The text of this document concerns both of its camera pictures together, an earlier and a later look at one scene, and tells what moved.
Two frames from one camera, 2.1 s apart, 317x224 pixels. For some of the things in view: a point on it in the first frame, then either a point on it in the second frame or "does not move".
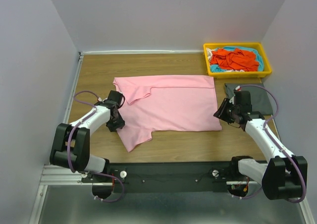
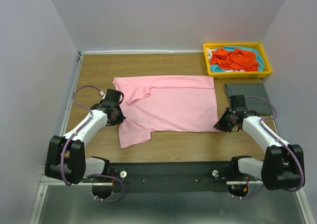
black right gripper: x=220 y=113 -> x=221 y=124
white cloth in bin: x=209 y=53 does not move
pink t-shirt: x=165 y=104 does not move
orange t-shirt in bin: x=235 y=59 does not move
